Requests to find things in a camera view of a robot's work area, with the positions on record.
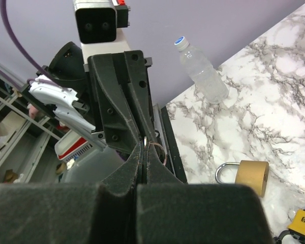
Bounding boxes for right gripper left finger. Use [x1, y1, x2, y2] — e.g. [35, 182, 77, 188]
[0, 143, 144, 243]

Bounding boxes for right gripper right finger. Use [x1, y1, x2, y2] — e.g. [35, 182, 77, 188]
[136, 146, 272, 243]

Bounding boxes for yellow black padlock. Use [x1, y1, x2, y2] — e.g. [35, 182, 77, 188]
[273, 208, 305, 243]

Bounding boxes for clear plastic water bottle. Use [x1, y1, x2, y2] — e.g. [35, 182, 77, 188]
[174, 36, 229, 104]

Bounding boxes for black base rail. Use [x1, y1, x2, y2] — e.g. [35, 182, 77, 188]
[153, 104, 188, 184]

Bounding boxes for small silver keys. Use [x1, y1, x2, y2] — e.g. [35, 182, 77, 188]
[143, 136, 167, 166]

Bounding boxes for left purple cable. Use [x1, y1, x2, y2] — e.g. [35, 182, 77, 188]
[0, 0, 56, 88]

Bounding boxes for brass padlock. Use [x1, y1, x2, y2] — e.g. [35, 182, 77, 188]
[215, 160, 269, 198]

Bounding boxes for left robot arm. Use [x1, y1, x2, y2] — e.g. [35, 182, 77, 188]
[22, 42, 157, 154]

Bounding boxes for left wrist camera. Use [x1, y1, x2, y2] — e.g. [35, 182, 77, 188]
[73, 0, 131, 63]

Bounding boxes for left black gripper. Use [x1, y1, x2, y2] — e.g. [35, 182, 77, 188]
[87, 50, 157, 154]

